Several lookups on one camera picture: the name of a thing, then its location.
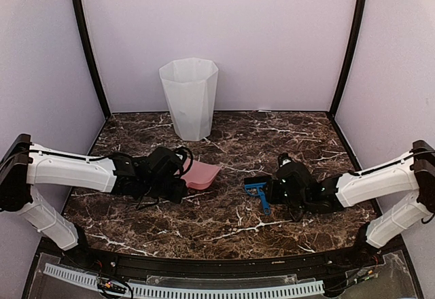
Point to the left black frame post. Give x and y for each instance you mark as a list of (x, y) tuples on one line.
[(89, 56)]

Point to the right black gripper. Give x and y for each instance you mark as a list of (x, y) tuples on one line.
[(273, 194)]

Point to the black frame post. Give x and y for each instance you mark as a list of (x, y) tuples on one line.
[(89, 56), (348, 58)]

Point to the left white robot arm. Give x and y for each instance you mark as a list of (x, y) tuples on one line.
[(27, 164)]

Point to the translucent white waste bin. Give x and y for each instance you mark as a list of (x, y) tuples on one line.
[(189, 87)]

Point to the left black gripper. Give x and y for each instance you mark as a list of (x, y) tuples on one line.
[(176, 197)]

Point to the black front table rail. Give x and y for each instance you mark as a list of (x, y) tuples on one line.
[(326, 264)]

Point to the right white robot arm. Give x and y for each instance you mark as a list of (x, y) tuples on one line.
[(412, 172)]

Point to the right black frame post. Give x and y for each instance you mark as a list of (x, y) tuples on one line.
[(348, 58)]

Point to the white slotted cable duct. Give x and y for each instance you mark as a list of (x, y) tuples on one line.
[(172, 287)]

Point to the blue hand brush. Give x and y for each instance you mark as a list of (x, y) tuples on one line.
[(255, 187)]

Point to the pink plastic dustpan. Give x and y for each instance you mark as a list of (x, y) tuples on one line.
[(201, 175)]

